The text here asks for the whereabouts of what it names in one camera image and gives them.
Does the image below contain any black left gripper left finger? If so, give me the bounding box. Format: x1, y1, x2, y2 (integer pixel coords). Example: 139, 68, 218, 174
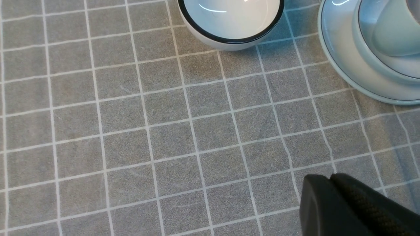
299, 174, 366, 236

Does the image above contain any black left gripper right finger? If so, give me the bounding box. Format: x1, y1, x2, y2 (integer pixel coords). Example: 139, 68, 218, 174
330, 173, 419, 236

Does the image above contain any pale blue shallow bowl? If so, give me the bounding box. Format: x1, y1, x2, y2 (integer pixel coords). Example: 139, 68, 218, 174
352, 0, 420, 84

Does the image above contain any pale blue flat plate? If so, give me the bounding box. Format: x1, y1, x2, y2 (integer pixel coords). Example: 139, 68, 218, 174
318, 0, 419, 106

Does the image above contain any white black-rimmed bowl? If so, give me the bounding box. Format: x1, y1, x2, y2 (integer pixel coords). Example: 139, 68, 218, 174
177, 0, 284, 51

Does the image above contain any grey white-checked tablecloth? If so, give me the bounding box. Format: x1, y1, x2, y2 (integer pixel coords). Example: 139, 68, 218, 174
0, 0, 419, 236

